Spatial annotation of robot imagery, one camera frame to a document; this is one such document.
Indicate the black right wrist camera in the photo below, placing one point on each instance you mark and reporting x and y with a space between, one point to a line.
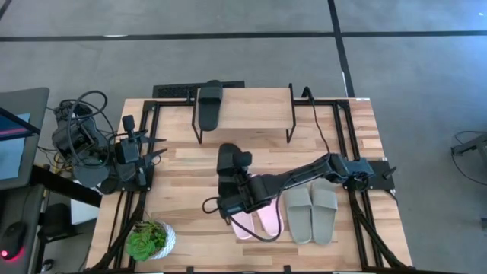
242 159

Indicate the green succulent in white pot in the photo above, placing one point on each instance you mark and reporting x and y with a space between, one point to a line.
146 239

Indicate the grey framed monitor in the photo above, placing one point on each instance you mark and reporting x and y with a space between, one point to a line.
19 152

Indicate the white box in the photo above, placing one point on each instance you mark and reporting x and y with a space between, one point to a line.
85 211

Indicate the pink rubber slide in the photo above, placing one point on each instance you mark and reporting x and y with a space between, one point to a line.
270 220
243 226

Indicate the black computer mouse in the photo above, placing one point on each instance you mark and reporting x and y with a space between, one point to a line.
11 237

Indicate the black rubber slide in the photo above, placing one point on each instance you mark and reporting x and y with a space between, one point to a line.
210 110
225 157

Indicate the grey rubber slide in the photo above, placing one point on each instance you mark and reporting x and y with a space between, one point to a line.
298 213
324 217

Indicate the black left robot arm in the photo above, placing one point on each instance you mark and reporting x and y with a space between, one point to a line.
81 144

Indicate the black metal table frame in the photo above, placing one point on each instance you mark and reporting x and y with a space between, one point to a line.
149 105

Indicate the wooden shelf with black frame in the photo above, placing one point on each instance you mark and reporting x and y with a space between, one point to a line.
258 108

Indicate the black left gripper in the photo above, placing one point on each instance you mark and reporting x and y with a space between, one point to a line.
127 152

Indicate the grey side desk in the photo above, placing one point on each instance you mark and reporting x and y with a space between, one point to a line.
23 205

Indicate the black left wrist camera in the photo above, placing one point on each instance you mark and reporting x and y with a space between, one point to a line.
128 123

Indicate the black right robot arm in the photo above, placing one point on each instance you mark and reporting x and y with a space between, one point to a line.
304 171

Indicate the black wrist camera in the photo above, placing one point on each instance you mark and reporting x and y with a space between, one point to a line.
242 159
128 123

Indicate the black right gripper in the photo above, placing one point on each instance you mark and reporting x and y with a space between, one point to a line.
243 194

